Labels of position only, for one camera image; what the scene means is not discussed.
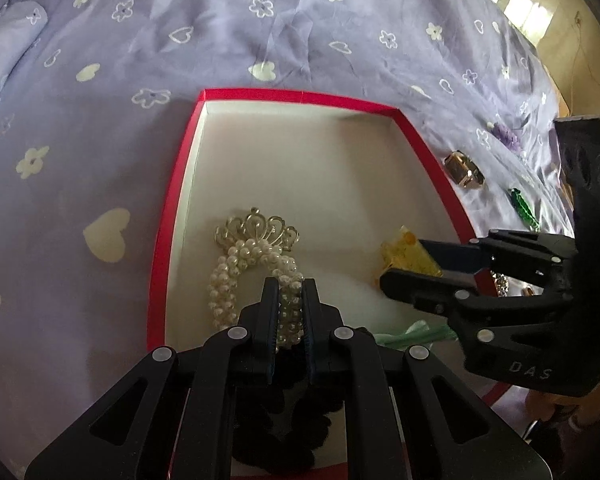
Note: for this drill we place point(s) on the lilac floral quilt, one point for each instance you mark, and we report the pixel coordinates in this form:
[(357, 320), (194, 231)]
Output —
[(5, 45)]

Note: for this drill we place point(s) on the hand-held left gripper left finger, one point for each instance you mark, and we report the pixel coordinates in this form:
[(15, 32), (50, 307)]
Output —
[(270, 330)]

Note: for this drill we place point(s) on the yellow amber hair clip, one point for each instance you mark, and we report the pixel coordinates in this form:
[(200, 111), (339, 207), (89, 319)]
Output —
[(405, 255)]

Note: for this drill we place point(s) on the person's right hand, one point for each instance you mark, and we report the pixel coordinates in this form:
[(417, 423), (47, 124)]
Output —
[(587, 410)]

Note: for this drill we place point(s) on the black scrunchie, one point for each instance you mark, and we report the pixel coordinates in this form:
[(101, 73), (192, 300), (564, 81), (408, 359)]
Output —
[(280, 425)]

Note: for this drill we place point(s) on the red cardboard box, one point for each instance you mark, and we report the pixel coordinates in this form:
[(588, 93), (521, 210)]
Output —
[(305, 160)]

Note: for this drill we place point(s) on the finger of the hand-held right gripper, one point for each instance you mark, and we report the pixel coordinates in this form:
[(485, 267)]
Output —
[(415, 285), (450, 255)]

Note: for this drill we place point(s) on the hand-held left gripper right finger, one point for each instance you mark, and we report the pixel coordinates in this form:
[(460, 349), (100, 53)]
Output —
[(311, 330)]

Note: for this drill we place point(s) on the purple fluffy hair clip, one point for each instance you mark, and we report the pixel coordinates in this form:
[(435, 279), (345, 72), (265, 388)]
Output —
[(507, 135)]

